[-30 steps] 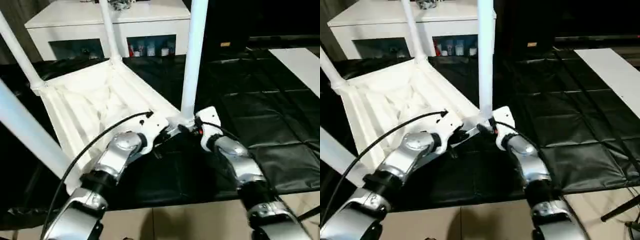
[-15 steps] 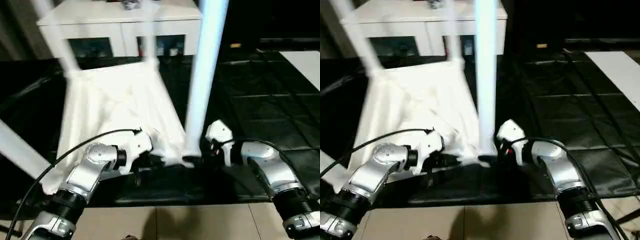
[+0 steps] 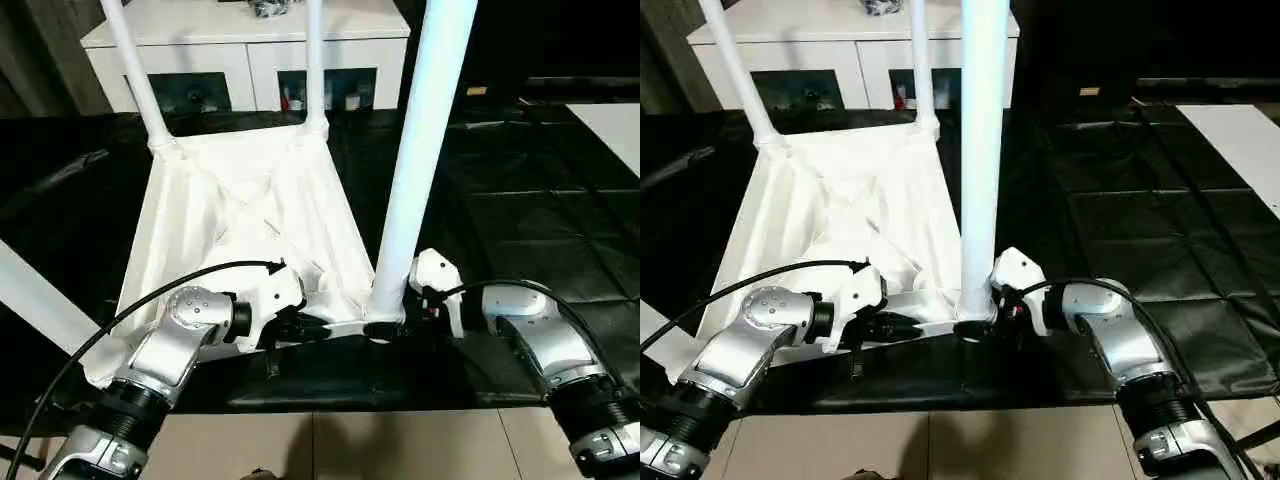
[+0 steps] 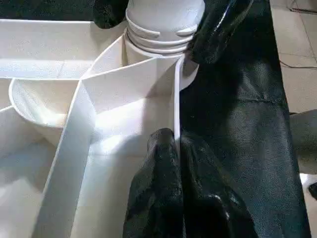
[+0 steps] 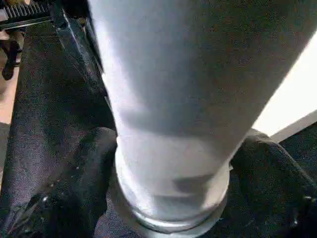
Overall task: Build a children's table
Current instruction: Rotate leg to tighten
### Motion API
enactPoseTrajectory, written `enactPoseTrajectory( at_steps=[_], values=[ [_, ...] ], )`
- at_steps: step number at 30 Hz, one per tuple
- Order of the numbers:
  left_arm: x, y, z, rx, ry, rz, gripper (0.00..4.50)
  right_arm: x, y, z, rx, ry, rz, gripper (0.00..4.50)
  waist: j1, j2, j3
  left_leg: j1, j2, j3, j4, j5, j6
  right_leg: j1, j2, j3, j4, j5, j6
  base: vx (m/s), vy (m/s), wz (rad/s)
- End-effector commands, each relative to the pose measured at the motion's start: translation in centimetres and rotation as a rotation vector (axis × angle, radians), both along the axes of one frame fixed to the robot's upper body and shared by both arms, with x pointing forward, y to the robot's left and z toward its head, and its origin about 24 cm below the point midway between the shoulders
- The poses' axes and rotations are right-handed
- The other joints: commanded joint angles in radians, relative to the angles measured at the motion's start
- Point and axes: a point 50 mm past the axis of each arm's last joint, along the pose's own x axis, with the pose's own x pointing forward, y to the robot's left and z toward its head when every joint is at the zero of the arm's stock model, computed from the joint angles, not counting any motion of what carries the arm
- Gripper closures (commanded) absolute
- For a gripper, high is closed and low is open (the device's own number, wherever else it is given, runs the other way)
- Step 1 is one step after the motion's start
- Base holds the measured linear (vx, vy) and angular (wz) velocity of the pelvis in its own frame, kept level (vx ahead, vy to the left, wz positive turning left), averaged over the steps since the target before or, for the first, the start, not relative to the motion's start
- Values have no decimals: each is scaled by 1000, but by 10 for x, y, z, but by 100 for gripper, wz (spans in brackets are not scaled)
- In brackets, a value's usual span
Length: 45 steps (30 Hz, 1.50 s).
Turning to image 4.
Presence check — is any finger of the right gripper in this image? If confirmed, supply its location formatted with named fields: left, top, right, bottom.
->
left=184, top=0, right=251, bottom=64
left=92, top=0, right=130, bottom=30

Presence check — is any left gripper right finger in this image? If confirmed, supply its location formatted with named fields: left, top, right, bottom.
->
left=180, top=135, right=257, bottom=238

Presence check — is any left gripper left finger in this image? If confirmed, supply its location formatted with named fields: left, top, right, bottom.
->
left=122, top=127, right=185, bottom=238

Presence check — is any white plastic table leg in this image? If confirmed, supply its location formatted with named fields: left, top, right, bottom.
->
left=124, top=0, right=207, bottom=55

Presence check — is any white plastic table top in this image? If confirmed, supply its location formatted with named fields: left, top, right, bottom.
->
left=0, top=18, right=203, bottom=238

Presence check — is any black mat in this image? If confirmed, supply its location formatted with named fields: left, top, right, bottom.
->
left=0, top=0, right=312, bottom=238

